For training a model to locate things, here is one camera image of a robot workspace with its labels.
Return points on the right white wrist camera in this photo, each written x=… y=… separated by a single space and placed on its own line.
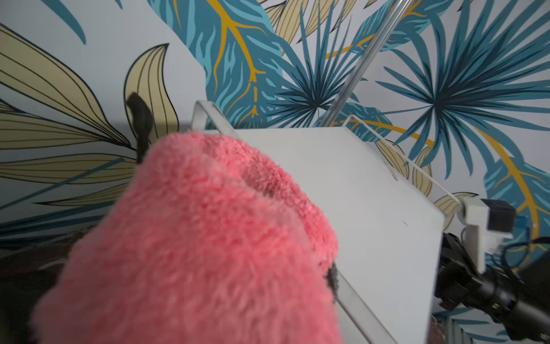
x=487 y=223

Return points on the pink cloth with black trim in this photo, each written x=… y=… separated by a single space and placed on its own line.
x=212 y=242

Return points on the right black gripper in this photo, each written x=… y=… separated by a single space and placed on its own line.
x=519 y=301

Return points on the white two-tier bookshelf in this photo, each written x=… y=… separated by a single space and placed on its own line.
x=389 y=233

